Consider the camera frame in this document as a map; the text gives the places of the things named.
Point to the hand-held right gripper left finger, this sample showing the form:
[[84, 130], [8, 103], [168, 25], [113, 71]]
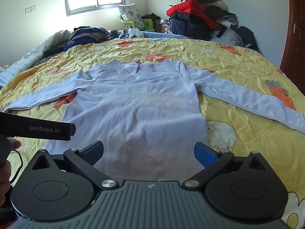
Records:
[[95, 150]]

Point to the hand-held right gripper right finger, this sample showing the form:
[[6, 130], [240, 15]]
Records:
[[205, 153]]

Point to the light purple long-sleeve shirt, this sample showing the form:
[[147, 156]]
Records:
[[143, 114]]

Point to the stack of folded dark clothes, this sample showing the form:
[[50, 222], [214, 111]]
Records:
[[88, 32]]

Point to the person's left hand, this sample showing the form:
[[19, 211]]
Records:
[[15, 145]]

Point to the pale patterned quilt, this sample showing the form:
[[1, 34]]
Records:
[[35, 52]]

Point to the yellow printed blanket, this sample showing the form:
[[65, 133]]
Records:
[[238, 64]]

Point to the pale grey bundle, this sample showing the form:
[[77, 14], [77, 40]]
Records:
[[228, 37]]

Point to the white plastic bag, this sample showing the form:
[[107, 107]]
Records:
[[134, 32]]

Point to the black backpack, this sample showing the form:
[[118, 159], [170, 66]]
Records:
[[247, 35]]

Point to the blue bed sheet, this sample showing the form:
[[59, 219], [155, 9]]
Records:
[[154, 35]]

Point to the heap of dark jackets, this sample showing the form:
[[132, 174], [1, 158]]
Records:
[[185, 26]]

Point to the window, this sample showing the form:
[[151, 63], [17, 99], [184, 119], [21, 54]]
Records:
[[81, 2]]

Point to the green plastic chair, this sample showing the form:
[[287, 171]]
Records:
[[147, 25]]

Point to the brown wooden door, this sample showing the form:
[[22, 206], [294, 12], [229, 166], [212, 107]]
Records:
[[295, 47]]

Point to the grey floral pillow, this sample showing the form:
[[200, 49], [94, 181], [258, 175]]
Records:
[[129, 14]]

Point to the dark cloth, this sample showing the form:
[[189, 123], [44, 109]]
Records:
[[150, 16]]

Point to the red jacket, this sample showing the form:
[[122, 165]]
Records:
[[190, 7]]

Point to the wall switch panel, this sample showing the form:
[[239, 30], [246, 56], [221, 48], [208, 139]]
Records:
[[30, 9]]

